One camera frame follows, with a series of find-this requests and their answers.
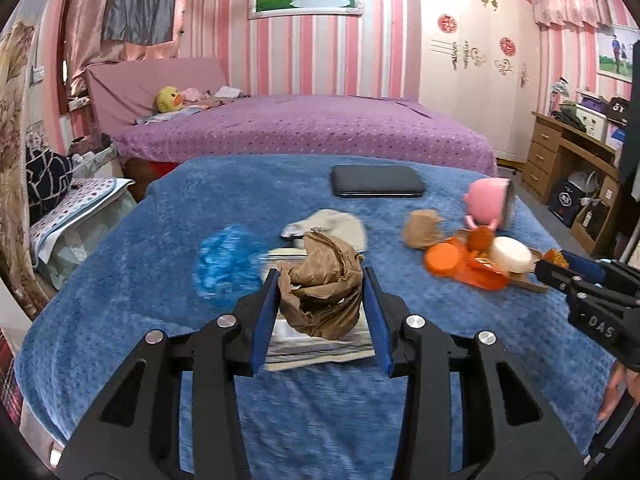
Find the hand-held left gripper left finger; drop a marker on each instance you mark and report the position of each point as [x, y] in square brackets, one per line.
[262, 320]

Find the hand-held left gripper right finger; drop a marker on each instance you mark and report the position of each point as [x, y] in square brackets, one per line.
[377, 320]

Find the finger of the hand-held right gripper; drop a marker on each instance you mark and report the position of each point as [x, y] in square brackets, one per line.
[585, 267]
[550, 274]

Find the large brown paper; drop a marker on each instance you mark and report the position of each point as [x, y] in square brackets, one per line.
[320, 285]

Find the orange plastic bag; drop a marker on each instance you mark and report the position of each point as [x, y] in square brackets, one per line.
[477, 276]

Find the beige cloth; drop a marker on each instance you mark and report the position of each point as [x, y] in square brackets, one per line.
[335, 225]

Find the person's right forearm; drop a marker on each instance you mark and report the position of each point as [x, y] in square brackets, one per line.
[617, 435]

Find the person's right hand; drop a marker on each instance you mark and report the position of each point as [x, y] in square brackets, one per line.
[612, 390]

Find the white round lid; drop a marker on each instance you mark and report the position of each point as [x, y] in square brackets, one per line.
[510, 255]

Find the crumpled blue plastic bag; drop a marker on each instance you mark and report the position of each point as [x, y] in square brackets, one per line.
[225, 260]

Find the small orange toy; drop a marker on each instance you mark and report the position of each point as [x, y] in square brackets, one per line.
[481, 239]

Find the orange plastic lid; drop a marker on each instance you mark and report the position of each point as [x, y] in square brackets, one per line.
[444, 260]

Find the pink mug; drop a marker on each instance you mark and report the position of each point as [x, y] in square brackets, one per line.
[482, 200]

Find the small crumpled brown paper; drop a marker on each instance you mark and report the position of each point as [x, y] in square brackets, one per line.
[422, 230]

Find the wooden desk with drawers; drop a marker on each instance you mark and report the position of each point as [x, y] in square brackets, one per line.
[550, 150]

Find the black leather case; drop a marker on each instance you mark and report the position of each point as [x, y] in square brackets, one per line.
[377, 181]

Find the blue fleece blanket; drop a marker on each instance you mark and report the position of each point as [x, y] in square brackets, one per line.
[125, 285]

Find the white storage box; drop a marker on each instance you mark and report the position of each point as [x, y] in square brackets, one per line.
[595, 120]

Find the dark green bag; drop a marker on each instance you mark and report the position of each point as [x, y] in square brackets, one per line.
[570, 115]

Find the black bag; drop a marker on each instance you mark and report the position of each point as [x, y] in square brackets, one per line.
[619, 110]

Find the desk lamp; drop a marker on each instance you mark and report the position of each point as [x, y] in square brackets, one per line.
[559, 90]

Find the purple dotted bedspread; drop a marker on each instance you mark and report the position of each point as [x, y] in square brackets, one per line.
[310, 125]

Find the white decorated wardrobe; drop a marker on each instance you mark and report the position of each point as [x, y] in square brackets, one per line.
[475, 85]

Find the framed couple photo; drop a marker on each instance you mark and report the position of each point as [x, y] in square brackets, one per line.
[617, 55]

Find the polka dot cloth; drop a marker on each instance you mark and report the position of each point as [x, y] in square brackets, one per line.
[80, 205]

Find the white and brown cloth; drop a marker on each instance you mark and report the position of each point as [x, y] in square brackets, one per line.
[227, 92]

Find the pink clothes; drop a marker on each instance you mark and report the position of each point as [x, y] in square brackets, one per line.
[192, 95]

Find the yellow duck plush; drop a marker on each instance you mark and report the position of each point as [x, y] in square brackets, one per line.
[167, 100]

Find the black patterned cushion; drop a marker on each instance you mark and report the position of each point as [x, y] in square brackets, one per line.
[47, 180]

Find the pink covered headboard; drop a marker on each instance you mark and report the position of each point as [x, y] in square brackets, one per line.
[125, 85]

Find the beige floral curtain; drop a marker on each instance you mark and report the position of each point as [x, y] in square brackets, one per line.
[15, 160]

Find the grey hanging cloth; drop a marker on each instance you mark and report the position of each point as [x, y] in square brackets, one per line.
[140, 0]

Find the pink satin curtain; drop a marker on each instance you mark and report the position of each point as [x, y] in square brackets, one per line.
[85, 10]

